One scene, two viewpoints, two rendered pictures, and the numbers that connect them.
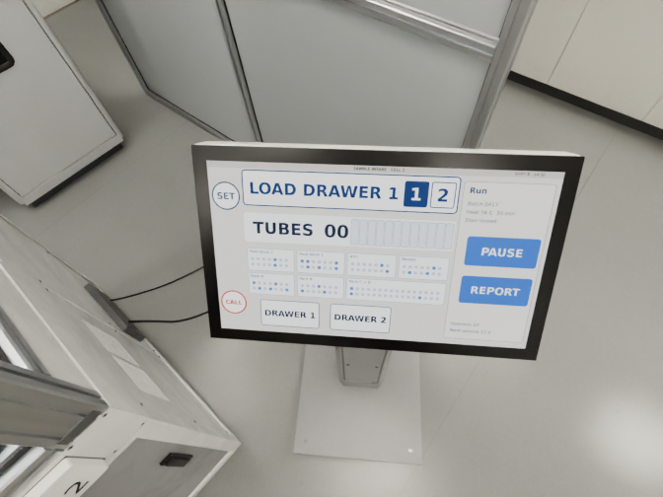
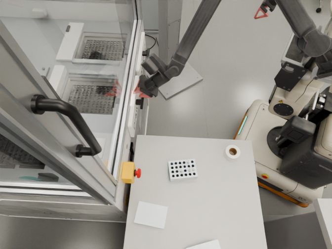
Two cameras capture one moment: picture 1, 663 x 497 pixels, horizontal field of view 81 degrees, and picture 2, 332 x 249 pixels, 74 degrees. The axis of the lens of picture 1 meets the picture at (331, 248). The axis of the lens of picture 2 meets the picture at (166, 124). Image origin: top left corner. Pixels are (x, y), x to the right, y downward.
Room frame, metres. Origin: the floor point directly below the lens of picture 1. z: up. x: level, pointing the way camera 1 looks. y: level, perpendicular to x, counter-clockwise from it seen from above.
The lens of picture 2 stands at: (-0.79, 1.06, 1.78)
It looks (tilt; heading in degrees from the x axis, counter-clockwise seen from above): 62 degrees down; 315
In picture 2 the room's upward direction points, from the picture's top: 2 degrees clockwise
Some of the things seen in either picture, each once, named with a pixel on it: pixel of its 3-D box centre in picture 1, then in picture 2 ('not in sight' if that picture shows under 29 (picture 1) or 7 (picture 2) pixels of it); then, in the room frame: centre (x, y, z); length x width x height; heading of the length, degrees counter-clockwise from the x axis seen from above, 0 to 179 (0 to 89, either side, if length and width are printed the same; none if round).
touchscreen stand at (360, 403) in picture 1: (363, 350); (173, 32); (0.28, -0.06, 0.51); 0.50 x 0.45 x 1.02; 171
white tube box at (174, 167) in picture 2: not in sight; (182, 170); (-0.64, 0.79, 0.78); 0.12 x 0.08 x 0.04; 53
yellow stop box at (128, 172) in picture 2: not in sight; (129, 172); (-0.51, 0.98, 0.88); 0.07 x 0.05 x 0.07; 134
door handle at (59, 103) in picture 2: not in sight; (76, 133); (-0.58, 1.05, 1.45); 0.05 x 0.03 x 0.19; 44
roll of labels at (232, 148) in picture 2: not in sight; (231, 152); (-0.74, 0.55, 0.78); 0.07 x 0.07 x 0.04
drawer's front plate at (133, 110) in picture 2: not in sight; (134, 105); (-0.27, 0.76, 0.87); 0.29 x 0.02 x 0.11; 134
